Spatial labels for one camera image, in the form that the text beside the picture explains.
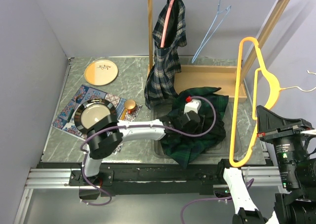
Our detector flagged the navy beige plaid skirt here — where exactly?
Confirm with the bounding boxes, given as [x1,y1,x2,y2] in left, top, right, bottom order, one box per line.
[144,0,187,109]

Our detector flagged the pink hanger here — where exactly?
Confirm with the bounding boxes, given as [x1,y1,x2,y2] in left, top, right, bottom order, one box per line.
[160,0,179,48]

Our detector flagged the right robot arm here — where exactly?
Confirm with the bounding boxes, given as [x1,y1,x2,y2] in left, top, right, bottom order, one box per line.
[216,105,316,224]

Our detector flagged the beige round plate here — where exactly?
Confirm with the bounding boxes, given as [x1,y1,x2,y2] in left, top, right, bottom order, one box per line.
[84,59,119,86]

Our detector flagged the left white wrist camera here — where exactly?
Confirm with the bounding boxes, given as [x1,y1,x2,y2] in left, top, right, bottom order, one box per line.
[184,96,201,113]

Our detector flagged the wooden clothes rack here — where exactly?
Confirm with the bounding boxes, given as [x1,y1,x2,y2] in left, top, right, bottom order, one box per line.
[148,0,290,102]

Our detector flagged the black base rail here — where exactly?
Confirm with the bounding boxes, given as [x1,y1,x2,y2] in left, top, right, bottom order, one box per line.
[69,162,247,201]

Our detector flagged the dark green pen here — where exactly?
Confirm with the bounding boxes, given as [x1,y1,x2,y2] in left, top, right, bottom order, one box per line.
[67,108,74,122]

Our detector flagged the clear plastic bin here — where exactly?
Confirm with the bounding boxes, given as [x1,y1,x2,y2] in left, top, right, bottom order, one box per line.
[150,102,242,159]

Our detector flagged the copper cup with handle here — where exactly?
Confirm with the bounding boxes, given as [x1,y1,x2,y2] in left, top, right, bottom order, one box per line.
[121,99,137,120]

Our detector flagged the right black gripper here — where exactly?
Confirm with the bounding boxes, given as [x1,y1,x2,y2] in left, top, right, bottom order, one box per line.
[257,101,316,185]

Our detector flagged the light blue wire hanger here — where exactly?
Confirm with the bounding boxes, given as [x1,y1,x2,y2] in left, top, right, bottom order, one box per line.
[191,0,232,63]

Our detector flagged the black rimmed plate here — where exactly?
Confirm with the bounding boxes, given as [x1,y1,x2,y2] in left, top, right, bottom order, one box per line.
[74,98,117,134]

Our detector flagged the orange plastic hanger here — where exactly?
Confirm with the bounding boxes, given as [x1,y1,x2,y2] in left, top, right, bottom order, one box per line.
[229,37,315,168]

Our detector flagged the blue patterned placemat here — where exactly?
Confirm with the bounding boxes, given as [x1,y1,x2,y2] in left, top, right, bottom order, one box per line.
[52,85,142,140]

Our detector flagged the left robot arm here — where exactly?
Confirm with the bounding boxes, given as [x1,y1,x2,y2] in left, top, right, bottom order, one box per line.
[74,110,202,185]

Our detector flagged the green navy plaid skirt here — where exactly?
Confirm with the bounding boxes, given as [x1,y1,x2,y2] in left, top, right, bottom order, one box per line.
[160,87,229,168]

